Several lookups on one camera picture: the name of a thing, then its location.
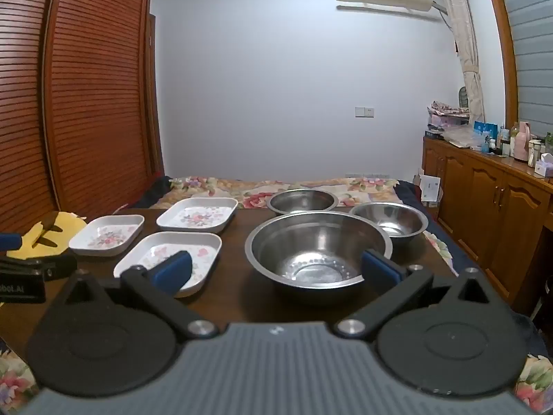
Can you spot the white cardboard box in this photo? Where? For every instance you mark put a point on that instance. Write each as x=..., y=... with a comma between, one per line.
x=430, y=190

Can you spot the white wall switch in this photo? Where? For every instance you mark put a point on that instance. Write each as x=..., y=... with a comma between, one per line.
x=364, y=112

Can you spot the yellow cloth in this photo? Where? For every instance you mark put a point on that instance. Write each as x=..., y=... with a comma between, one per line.
x=65, y=229

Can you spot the grey fan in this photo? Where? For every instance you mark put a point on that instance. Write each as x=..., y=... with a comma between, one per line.
x=462, y=97

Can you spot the pink thermos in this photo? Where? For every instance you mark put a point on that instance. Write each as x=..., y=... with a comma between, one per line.
x=521, y=142

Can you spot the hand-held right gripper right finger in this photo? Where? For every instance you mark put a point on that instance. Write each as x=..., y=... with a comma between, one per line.
x=382, y=270

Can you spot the blue box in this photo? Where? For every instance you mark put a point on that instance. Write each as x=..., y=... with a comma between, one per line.
x=484, y=132

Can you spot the wooden cabinet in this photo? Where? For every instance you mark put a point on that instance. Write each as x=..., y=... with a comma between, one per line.
x=488, y=207

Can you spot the wooden window frame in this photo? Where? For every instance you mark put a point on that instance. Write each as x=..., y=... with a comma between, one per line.
x=505, y=52

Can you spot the large steel bowl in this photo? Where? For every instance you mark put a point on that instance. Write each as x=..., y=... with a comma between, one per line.
x=319, y=246

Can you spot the clear plastic bag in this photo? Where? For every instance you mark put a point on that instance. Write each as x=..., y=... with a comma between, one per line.
x=460, y=137

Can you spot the small steel bowl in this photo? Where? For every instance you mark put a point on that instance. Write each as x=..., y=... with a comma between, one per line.
x=302, y=201

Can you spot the brown louvered wardrobe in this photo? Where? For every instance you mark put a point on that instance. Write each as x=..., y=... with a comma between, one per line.
x=86, y=95

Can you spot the beige curtain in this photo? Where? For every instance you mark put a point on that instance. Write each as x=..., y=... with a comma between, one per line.
x=466, y=52

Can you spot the purple tissue box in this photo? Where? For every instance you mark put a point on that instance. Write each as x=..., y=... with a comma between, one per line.
x=545, y=165

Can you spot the pile of folded cloths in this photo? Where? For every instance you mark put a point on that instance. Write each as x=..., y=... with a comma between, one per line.
x=447, y=114

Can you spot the floral blanket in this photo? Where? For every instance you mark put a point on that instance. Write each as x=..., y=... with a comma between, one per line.
x=255, y=199

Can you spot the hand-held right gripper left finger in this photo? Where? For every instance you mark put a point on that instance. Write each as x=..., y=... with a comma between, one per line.
x=173, y=272

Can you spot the dark blue blanket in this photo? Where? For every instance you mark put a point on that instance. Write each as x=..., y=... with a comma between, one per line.
x=458, y=250

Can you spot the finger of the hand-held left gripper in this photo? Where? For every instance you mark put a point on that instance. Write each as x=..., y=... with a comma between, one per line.
x=47, y=266
x=9, y=242

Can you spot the green bottle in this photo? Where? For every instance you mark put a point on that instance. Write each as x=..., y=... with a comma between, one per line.
x=549, y=142

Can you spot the grey window blind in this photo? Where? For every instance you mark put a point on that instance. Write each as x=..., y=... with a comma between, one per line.
x=531, y=52

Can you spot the white floral rectangular plate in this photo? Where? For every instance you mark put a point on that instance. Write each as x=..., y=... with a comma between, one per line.
x=106, y=235
x=173, y=244
x=196, y=214

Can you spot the dark cloth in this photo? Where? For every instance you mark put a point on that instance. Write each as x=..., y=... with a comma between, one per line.
x=151, y=192

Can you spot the medium steel bowl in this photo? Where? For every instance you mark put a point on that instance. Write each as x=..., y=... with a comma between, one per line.
x=389, y=220

